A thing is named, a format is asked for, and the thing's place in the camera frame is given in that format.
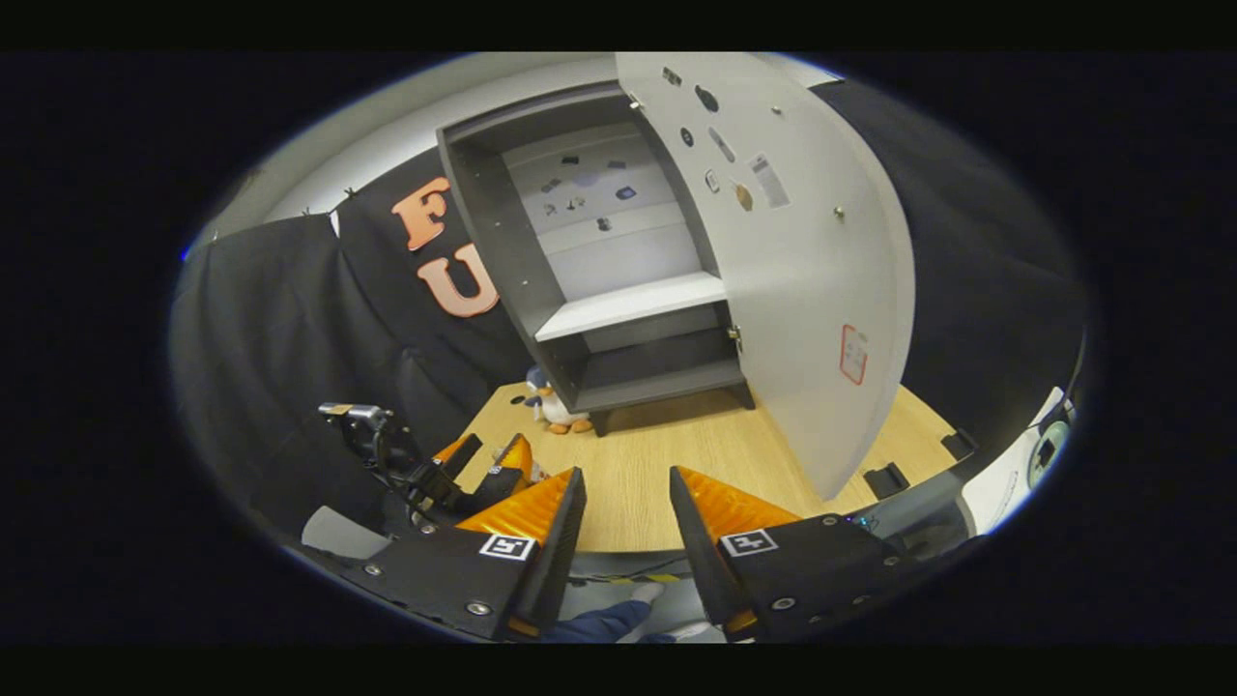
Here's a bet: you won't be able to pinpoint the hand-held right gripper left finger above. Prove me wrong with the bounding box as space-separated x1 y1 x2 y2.
362 467 588 641

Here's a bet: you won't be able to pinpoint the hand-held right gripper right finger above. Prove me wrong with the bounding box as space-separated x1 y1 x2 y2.
669 466 905 641

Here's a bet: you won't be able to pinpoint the grey cabinet door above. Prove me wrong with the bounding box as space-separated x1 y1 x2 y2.
616 53 916 502

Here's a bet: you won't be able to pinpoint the grey cabinet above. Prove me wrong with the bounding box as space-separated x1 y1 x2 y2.
437 82 757 438

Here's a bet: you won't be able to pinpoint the penguin plush toy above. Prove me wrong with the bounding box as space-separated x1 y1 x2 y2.
525 365 592 436

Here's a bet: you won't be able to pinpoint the person's blue trousers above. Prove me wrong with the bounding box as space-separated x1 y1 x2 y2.
541 599 650 644

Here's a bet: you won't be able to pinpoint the black backdrop cloth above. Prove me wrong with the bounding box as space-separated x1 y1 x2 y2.
172 77 1091 542

